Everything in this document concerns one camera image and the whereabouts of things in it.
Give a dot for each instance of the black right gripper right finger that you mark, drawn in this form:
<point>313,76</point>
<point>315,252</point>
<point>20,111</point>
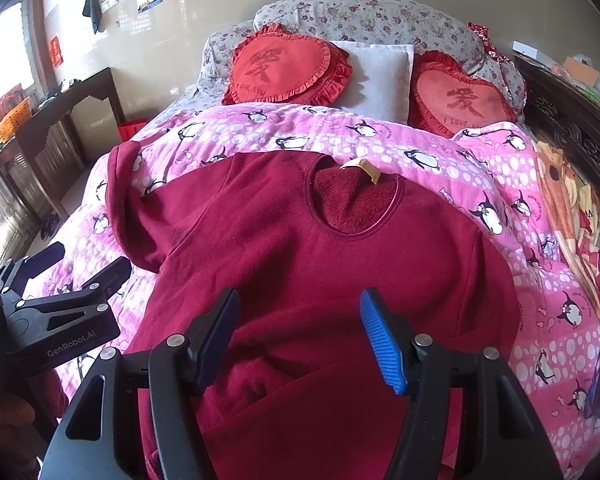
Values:
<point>500,436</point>

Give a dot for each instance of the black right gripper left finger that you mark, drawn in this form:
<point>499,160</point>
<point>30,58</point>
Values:
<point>99,436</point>

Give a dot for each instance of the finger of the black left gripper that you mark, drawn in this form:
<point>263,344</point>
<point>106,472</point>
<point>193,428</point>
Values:
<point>14,274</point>
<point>104,284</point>

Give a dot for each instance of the dark red fleece sweater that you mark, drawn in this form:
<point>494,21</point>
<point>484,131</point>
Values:
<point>299,394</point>

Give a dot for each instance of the person's left hand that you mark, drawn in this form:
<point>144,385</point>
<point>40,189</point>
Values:
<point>14,414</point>

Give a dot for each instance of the pink penguin print quilt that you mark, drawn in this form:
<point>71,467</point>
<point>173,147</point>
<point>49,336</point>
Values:
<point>489,174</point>

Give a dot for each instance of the dark wooden side desk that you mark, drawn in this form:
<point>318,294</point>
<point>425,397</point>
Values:
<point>49,146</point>

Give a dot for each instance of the red box on floor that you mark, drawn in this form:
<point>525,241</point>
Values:
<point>129,129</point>

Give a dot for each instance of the orange plastic basket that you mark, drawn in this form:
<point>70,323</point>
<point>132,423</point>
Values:
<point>15,119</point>

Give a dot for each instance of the orange cartoon print blanket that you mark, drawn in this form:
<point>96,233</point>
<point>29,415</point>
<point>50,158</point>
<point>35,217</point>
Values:
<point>573,210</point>

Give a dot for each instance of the left red heart pillow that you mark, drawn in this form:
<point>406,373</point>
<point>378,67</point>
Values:
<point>276,66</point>

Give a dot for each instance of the red heart pillow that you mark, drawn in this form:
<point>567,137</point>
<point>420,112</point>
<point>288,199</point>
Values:
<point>276,66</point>
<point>444,100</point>

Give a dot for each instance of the white square pillow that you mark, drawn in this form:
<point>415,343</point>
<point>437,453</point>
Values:
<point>380,84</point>

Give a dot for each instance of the right red heart pillow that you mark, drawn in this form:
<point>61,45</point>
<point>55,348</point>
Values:
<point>444,100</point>

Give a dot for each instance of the cluttered items on side table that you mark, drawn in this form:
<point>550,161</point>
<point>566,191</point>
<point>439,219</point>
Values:
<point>577,71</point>

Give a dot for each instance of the floral print bedding roll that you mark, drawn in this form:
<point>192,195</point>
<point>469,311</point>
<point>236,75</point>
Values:
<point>369,22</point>

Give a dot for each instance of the red wall sticker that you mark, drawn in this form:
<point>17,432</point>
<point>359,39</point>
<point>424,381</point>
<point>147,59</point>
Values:
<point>55,52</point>

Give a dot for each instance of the dark cloth hanging on wall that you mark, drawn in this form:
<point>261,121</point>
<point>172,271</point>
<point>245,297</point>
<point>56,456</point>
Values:
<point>93,10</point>

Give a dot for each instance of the dark carved wooden bed frame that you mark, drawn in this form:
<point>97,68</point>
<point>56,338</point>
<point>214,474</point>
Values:
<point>564,116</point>

